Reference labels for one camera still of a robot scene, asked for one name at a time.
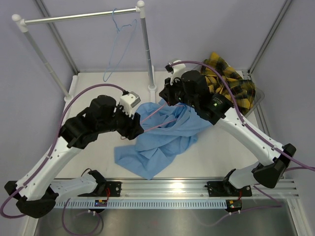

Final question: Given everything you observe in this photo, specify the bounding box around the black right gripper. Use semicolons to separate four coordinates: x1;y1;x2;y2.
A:
160;75;198;110

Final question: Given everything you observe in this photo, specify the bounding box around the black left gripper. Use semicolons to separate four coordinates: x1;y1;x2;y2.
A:
97;103;144;140

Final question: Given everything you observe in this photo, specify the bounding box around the pink wire hanger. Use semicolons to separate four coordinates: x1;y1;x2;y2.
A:
137;102;187;133

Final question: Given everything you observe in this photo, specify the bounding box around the light blue shirt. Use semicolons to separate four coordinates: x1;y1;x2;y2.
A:
114;104;211;180

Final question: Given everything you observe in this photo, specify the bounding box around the yellow plaid shirt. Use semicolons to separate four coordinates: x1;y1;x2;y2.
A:
200;52;256;115

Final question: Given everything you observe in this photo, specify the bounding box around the light blue wire hanger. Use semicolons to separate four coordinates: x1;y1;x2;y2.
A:
103;8;138;83

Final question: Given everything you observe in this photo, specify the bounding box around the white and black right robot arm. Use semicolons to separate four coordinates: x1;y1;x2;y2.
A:
159;70;296;197

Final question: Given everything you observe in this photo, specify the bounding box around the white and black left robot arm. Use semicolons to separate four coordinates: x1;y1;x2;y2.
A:
4;92;144;218

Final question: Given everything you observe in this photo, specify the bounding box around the clear plastic bin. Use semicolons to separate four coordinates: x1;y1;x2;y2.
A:
245;88;265;118

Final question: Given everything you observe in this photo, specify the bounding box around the white and metal clothes rack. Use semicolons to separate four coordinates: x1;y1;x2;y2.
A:
1;0;152;105

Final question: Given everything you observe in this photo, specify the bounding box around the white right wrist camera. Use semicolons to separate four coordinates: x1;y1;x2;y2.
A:
165;59;186;85

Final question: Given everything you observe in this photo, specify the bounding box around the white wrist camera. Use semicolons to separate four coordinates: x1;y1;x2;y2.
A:
119;91;141;117
165;59;186;85

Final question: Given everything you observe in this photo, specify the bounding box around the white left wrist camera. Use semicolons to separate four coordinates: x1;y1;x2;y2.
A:
119;91;141;117

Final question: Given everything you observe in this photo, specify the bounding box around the aluminium mounting rail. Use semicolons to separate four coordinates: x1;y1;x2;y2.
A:
49;177;300;200

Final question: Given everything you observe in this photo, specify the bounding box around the aluminium frame post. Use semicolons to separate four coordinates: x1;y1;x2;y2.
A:
248;0;294;76
33;0;80;75

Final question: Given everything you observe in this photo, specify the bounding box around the perforated white cable duct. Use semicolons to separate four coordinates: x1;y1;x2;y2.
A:
55;199;227;209

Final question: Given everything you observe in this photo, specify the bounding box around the aluminium frame post left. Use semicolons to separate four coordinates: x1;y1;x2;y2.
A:
33;0;80;75

